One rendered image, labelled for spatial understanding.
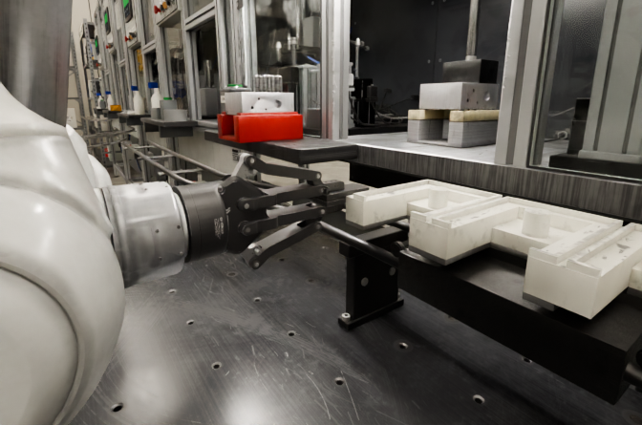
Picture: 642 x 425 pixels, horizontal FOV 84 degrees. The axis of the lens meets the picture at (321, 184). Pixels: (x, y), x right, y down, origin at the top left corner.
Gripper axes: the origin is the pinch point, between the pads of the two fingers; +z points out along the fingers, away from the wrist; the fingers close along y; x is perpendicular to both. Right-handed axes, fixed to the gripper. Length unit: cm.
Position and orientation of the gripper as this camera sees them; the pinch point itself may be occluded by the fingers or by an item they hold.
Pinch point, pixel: (341, 194)
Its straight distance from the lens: 46.2
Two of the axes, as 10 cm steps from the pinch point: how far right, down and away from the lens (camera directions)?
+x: -5.8, -1.8, 7.9
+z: 8.1, -1.3, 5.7
